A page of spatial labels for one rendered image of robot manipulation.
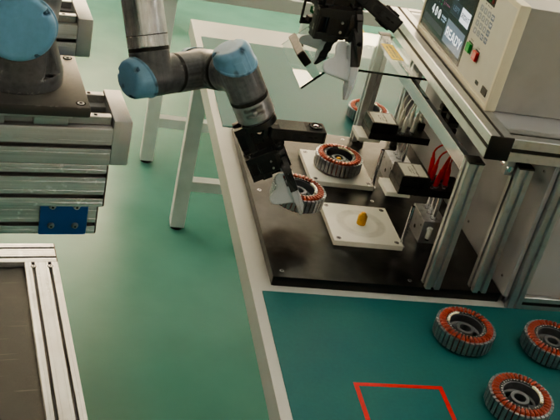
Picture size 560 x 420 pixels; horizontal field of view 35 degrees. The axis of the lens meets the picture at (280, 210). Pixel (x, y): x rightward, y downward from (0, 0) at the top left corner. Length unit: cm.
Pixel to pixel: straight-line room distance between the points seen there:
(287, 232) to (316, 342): 32
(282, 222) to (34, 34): 70
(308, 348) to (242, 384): 106
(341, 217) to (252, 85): 39
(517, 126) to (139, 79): 69
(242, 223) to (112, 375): 85
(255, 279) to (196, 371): 95
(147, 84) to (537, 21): 70
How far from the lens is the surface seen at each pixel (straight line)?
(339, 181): 204
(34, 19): 138
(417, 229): 192
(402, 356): 162
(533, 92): 174
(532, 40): 170
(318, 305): 167
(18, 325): 237
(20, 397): 218
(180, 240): 315
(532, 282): 185
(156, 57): 165
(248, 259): 175
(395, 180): 186
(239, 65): 164
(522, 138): 165
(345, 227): 187
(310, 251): 178
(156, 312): 280
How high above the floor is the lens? 170
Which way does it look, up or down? 30 degrees down
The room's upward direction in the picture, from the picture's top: 14 degrees clockwise
